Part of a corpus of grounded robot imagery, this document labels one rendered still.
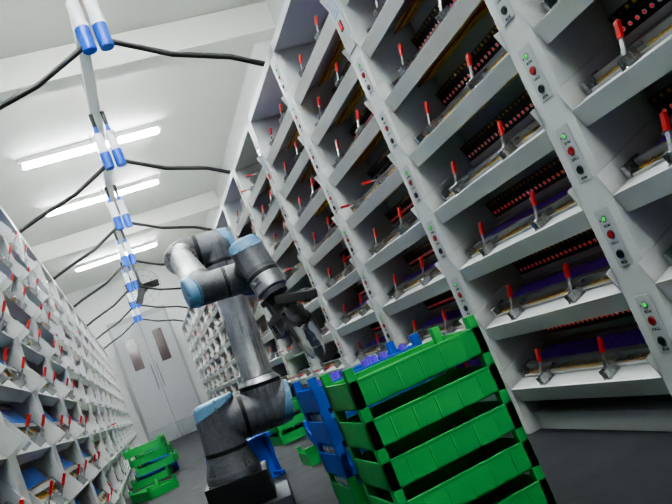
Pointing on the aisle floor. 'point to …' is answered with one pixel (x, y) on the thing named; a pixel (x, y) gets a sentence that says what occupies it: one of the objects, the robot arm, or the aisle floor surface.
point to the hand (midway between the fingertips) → (317, 350)
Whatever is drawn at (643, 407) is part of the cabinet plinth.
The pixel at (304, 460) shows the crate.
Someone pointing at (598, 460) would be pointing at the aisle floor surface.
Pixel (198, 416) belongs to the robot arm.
